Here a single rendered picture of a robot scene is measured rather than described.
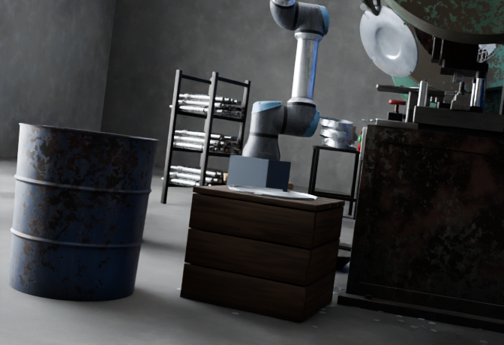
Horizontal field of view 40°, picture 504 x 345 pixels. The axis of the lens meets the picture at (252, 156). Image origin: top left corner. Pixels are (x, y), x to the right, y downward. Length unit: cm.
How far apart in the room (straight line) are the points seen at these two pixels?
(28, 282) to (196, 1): 817
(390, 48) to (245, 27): 713
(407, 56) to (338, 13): 694
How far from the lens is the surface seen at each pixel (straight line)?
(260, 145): 271
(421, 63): 405
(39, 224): 207
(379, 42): 273
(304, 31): 282
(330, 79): 943
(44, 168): 204
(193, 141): 489
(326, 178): 937
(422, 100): 251
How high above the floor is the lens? 51
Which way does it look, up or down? 1 degrees down
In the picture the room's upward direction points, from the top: 7 degrees clockwise
